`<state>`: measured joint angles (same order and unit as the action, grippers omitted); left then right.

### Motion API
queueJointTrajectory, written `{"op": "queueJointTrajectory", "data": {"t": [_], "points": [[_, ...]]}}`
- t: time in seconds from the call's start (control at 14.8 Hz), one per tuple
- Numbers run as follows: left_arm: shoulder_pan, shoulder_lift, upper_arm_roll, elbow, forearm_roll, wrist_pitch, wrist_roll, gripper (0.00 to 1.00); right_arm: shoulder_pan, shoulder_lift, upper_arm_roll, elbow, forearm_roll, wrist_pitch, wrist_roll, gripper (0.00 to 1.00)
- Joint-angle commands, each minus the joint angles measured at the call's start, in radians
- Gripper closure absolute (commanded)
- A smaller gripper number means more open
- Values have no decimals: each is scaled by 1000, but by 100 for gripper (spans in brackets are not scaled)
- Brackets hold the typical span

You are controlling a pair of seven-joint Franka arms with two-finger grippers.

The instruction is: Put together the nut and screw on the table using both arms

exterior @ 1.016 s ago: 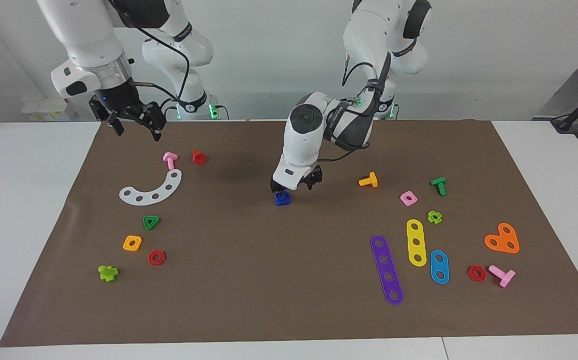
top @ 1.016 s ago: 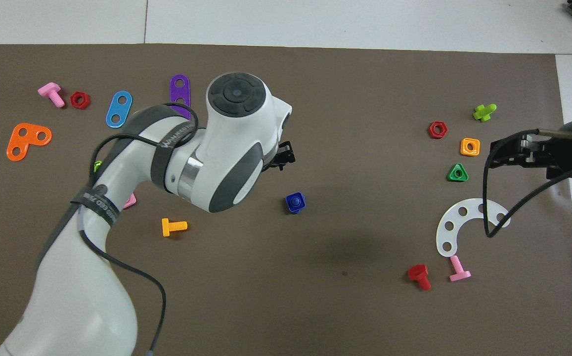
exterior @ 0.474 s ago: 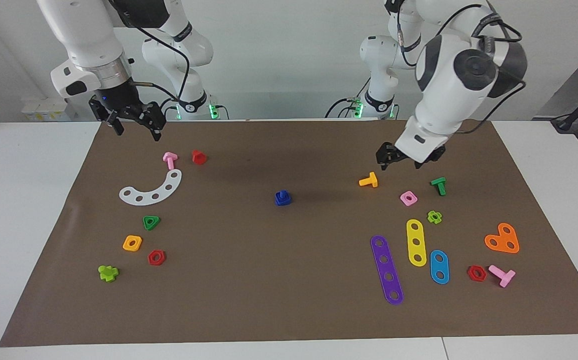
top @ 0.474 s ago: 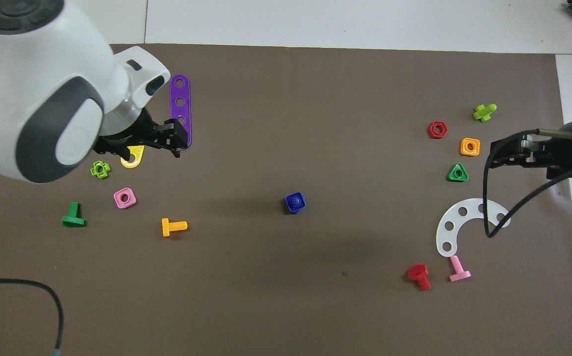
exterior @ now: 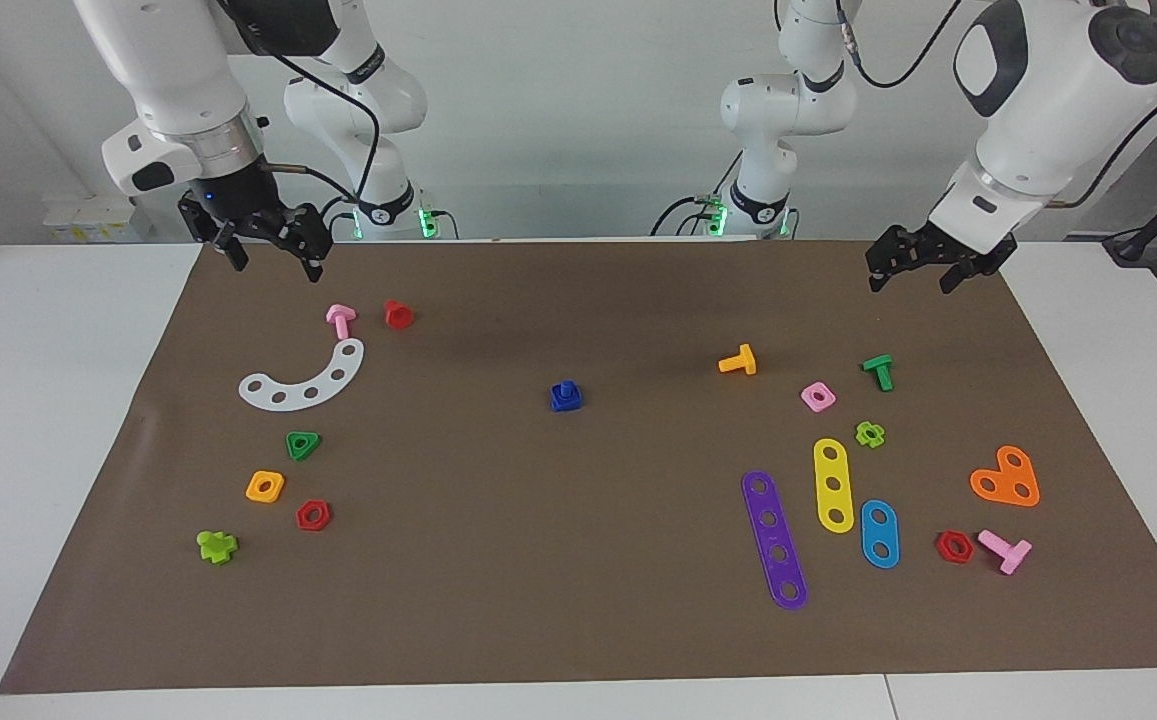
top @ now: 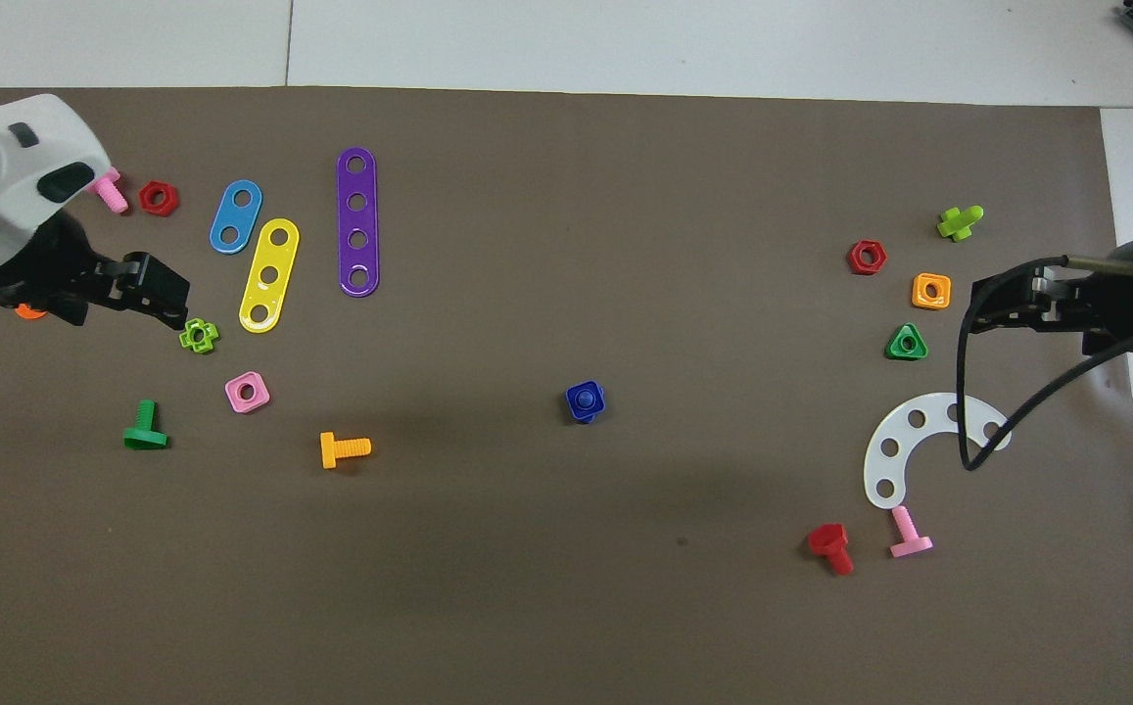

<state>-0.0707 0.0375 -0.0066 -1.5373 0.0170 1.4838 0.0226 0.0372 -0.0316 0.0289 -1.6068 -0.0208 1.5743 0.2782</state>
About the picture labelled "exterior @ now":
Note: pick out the orange heart-shaped plate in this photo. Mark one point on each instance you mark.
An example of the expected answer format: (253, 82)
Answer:
(1006, 480)

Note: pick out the white small boxes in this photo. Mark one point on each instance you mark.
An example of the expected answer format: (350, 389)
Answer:
(88, 222)

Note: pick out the lime green cross nut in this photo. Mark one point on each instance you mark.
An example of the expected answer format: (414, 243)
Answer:
(878, 436)

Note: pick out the brown table mat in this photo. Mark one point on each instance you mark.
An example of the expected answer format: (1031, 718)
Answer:
(578, 560)

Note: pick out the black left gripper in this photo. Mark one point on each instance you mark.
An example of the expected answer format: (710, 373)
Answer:
(950, 248)

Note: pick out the green triangle nut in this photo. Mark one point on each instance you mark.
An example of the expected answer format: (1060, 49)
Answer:
(291, 449)

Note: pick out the red hexagon nut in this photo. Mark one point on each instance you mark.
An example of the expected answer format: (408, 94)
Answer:
(302, 517)
(942, 552)

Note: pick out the lime green cross-head screw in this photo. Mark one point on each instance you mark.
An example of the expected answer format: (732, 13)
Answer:
(215, 548)

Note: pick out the pink square nut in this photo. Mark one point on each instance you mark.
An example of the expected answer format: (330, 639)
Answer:
(827, 404)

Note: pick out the orange plastic screw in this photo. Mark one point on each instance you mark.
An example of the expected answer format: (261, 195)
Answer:
(741, 362)

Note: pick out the white curved five-hole plate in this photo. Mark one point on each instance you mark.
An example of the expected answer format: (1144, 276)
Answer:
(295, 398)

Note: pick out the yellow three-hole plate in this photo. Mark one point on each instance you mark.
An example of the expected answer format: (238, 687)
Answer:
(833, 470)

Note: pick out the blue two-hole plate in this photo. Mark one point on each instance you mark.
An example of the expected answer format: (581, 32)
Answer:
(879, 534)

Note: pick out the red plastic screw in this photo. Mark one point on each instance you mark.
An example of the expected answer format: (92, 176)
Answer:
(398, 315)

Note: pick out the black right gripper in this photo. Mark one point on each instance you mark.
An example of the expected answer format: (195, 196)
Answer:
(238, 195)

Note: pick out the purple four-hole plate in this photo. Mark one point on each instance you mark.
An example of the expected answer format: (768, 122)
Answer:
(774, 537)

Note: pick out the pink plastic screw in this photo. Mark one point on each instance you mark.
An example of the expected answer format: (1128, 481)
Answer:
(1008, 552)
(341, 320)

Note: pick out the orange square nut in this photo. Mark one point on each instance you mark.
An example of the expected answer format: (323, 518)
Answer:
(253, 493)

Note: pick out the green plastic screw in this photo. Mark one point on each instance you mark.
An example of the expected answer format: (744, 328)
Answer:
(880, 370)

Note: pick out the blue square nut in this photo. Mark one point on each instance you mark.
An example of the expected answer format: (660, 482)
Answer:
(568, 403)

